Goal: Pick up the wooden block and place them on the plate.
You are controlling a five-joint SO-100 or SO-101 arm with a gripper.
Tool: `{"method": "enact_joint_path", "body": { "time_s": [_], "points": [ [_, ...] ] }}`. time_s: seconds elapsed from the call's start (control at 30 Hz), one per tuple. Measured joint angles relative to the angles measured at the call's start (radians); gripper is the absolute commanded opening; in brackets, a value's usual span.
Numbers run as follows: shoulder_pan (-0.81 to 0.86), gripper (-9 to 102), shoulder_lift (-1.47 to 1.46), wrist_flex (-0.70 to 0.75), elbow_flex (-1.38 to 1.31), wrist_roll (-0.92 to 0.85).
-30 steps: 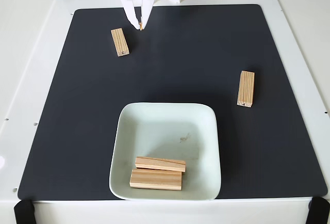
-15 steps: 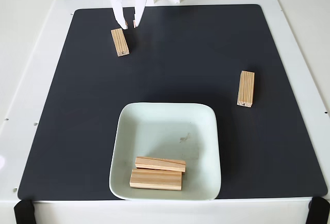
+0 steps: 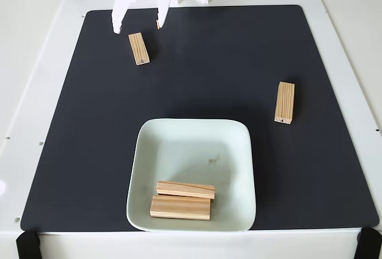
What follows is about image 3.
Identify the light wooden block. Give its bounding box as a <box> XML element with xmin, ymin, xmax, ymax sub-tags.
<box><xmin>128</xmin><ymin>32</ymin><xmax>150</xmax><ymax>66</ymax></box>
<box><xmin>149</xmin><ymin>195</ymin><xmax>212</xmax><ymax>221</ymax></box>
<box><xmin>156</xmin><ymin>180</ymin><xmax>215</xmax><ymax>201</ymax></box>

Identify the black rubber mat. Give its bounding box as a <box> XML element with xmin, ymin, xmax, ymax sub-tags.
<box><xmin>20</xmin><ymin>4</ymin><xmax>380</xmax><ymax>232</ymax></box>

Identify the pale green square plate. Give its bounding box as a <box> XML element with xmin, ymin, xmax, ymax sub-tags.
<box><xmin>125</xmin><ymin>118</ymin><xmax>257</xmax><ymax>232</ymax></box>

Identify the wooden block marked four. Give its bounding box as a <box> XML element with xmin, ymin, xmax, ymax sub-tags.
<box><xmin>274</xmin><ymin>81</ymin><xmax>295</xmax><ymax>125</ymax></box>

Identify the black corner bracket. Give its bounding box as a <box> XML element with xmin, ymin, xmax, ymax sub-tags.
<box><xmin>355</xmin><ymin>227</ymin><xmax>382</xmax><ymax>259</ymax></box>
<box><xmin>15</xmin><ymin>229</ymin><xmax>41</xmax><ymax>259</ymax></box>

